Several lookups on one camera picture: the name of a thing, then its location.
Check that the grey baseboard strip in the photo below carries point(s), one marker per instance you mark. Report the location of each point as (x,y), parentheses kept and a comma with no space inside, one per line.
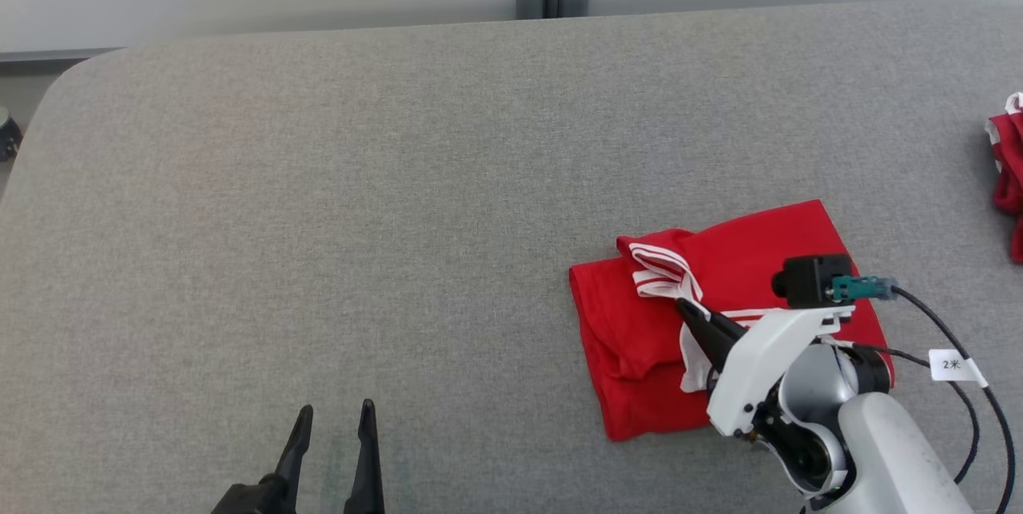
(56,55)

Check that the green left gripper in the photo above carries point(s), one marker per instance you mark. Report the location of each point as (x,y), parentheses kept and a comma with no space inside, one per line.
(256,500)

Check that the silver black caster bracket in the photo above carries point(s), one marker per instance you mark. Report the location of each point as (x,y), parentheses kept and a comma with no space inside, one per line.
(8,134)

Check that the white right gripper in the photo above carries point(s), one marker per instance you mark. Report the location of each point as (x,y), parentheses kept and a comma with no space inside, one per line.
(767,362)

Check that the red shirt with white stripes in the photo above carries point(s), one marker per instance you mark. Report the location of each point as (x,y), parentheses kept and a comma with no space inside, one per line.
(631,322)

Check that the red white-trimmed garment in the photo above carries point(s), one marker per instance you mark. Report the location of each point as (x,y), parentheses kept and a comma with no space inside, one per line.
(1011,170)

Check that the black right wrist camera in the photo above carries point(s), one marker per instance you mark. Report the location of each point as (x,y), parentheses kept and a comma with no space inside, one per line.
(811,278)

